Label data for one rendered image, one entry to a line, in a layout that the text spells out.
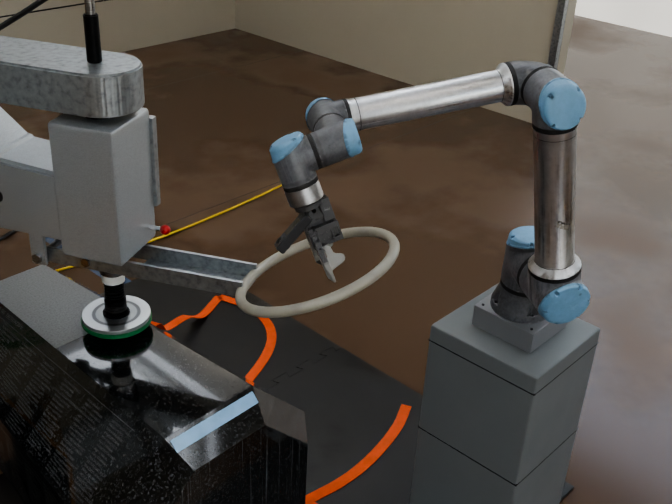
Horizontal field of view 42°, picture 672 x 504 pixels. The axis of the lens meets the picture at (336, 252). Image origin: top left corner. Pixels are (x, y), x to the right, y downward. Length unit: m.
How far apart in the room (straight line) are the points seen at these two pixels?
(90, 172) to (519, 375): 1.38
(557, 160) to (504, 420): 0.90
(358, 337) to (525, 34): 3.55
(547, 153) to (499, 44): 4.95
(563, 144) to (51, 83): 1.35
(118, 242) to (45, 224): 0.24
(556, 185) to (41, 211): 1.46
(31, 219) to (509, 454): 1.63
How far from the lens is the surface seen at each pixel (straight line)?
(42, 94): 2.51
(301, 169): 2.11
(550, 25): 7.00
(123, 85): 2.43
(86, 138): 2.48
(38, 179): 2.64
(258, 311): 2.33
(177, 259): 2.71
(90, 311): 2.88
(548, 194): 2.39
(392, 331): 4.32
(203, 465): 2.48
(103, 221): 2.57
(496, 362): 2.74
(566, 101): 2.26
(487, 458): 2.96
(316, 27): 8.52
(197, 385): 2.62
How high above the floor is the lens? 2.40
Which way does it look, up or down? 29 degrees down
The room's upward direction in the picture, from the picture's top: 3 degrees clockwise
